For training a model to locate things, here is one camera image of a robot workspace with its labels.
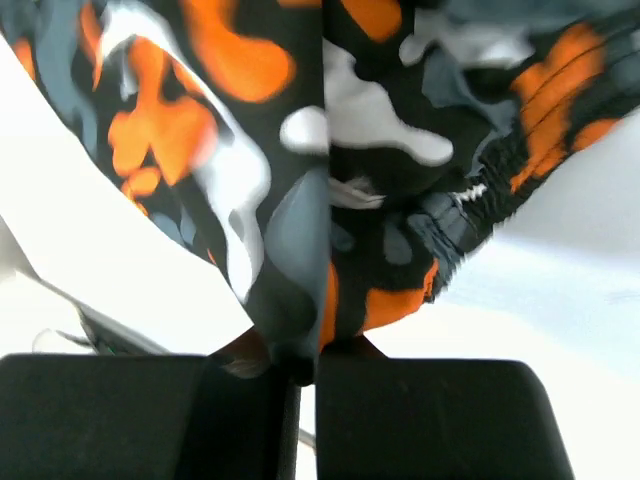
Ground orange camouflage shorts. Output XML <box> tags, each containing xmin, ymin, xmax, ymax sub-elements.
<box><xmin>1</xmin><ymin>1</ymin><xmax>639</xmax><ymax>385</ymax></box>

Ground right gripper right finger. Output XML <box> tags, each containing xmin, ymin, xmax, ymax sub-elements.
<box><xmin>315</xmin><ymin>352</ymin><xmax>574</xmax><ymax>479</ymax></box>

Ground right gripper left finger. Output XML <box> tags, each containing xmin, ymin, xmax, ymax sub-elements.
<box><xmin>1</xmin><ymin>354</ymin><xmax>299</xmax><ymax>479</ymax></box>

